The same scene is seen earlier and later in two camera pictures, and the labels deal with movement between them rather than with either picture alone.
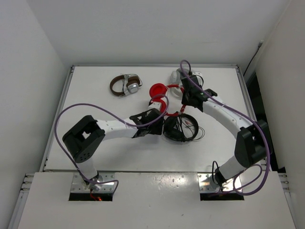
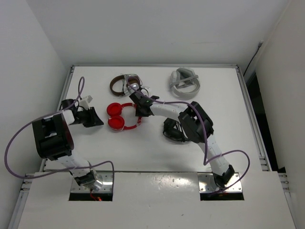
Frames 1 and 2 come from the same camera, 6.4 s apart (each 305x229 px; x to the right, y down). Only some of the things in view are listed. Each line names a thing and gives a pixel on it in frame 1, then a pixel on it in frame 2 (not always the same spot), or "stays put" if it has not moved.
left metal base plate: x=105 y=182 stays put
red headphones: x=158 y=90 -> x=116 y=120
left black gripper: x=157 y=130 -> x=94 y=119
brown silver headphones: x=122 y=85 stays put
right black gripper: x=184 y=100 -> x=139 y=113
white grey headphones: x=175 y=78 stays put
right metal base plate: x=207 y=184 stays put
